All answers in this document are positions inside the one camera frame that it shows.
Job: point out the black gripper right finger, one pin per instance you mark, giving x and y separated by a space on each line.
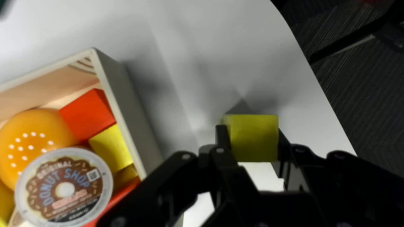
336 190

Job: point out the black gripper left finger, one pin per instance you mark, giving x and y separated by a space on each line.
177 194

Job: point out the yellow wooden cube block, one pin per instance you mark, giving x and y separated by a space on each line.
253 137

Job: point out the yellow block in tray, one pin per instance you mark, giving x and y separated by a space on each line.
112 147

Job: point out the red block in tray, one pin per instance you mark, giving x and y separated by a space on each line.
86 114

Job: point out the open wooden toy tray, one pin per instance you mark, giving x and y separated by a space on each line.
127 109

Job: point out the donut shop coffee pod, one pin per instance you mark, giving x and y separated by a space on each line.
64 190

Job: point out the orange dotted dome toy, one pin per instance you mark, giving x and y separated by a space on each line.
33 134

